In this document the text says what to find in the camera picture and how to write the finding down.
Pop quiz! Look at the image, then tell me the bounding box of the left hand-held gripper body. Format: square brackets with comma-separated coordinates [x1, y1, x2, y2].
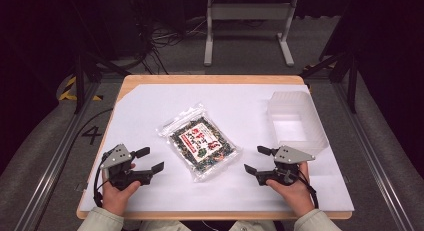
[99, 143, 153, 191]

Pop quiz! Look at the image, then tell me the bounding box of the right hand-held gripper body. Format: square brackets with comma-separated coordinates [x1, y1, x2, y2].
[255, 145, 316, 187]

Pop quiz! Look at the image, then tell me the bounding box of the person's right hand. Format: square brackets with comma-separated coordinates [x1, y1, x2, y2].
[266, 161, 316, 219]

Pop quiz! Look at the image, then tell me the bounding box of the person's left hand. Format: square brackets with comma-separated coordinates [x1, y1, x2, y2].
[101, 162, 142, 217]

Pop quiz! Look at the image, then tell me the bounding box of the white table sheet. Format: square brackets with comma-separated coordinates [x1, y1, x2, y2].
[79, 83, 355, 213]

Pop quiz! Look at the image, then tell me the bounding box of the translucent plastic container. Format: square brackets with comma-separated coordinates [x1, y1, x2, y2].
[267, 90, 330, 156]

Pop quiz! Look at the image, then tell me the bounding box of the clear snack bag red label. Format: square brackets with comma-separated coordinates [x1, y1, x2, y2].
[157, 102, 242, 183]

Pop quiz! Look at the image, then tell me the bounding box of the person's right leg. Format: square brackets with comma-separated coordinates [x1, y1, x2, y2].
[228, 220, 278, 231]

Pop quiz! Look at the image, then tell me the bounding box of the person's leg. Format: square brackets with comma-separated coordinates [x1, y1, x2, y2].
[228, 220, 278, 231]
[138, 220, 192, 231]

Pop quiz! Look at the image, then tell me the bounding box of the person's left leg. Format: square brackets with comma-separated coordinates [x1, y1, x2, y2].
[138, 220, 192, 231]

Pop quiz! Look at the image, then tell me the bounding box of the yellow black hazard tape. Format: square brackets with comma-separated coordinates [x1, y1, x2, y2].
[58, 75, 103, 102]

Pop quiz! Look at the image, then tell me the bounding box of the black metal stand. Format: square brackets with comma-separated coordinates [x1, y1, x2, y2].
[70, 49, 132, 115]
[299, 49, 360, 115]

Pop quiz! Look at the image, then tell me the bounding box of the white metal stand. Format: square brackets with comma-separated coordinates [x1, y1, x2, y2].
[203, 0, 299, 67]

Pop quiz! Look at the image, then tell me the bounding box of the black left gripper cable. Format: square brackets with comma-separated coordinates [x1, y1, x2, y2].
[92, 152, 112, 209]

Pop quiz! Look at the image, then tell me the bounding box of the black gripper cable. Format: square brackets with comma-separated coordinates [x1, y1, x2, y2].
[92, 152, 112, 209]
[297, 170, 320, 210]

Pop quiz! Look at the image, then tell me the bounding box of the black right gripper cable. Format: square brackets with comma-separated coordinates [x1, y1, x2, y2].
[297, 170, 320, 210]

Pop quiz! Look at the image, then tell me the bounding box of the aluminium floor rail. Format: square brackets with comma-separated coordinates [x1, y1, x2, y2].
[332, 81, 416, 231]
[13, 80, 102, 231]

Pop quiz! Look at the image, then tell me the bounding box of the bundle of black floor cables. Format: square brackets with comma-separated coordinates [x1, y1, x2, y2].
[131, 0, 208, 75]

